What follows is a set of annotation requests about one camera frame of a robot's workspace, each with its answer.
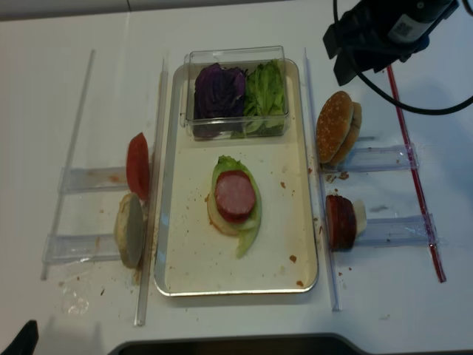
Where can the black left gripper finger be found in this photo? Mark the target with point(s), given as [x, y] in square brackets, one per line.
[25, 341]

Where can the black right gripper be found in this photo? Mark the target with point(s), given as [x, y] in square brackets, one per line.
[377, 33]

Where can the green lettuce in container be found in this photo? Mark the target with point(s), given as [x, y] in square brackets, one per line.
[265, 107]

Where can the standing bread slice left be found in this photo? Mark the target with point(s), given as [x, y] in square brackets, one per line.
[129, 230]

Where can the sliced meat patties stack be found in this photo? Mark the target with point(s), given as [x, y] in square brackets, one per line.
[341, 223]

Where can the meat slice on tray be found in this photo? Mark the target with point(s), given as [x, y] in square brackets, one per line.
[235, 196]

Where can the standing tomato slice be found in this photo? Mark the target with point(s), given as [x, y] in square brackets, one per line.
[137, 167]

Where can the lettuce leaf on tray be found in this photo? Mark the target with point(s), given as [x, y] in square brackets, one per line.
[249, 229]

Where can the sesame bun top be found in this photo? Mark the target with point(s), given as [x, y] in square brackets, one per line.
[333, 125]

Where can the clear lower left track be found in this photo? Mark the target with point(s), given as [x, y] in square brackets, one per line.
[62, 249]

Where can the clear track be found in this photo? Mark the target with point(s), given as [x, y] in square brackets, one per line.
[395, 232]
[62, 249]
[380, 159]
[82, 180]

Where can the bun half behind sesame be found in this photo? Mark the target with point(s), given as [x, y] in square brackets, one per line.
[351, 138]

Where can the clear upper right track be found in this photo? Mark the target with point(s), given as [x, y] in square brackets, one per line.
[380, 159]

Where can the clear plastic container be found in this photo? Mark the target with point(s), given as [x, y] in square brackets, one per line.
[245, 58]

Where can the purple cabbage leaves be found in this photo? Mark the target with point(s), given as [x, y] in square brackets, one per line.
[219, 93]

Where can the clear upper left track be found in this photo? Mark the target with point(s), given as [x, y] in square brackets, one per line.
[82, 180]

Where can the white plastic pusher right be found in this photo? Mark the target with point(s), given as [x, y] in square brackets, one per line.
[360, 216]

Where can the metal baking tray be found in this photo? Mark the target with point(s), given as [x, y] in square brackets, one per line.
[193, 258]

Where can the clear lower right track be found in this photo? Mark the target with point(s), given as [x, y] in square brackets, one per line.
[395, 232]

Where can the red thin rod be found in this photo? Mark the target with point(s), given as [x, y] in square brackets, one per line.
[414, 174]

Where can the clear left inner rail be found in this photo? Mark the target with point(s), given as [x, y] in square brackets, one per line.
[142, 299]

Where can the clear rail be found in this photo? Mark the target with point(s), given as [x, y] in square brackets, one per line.
[142, 299]
[335, 301]

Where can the clear right inner rail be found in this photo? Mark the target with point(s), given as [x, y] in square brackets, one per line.
[335, 301]

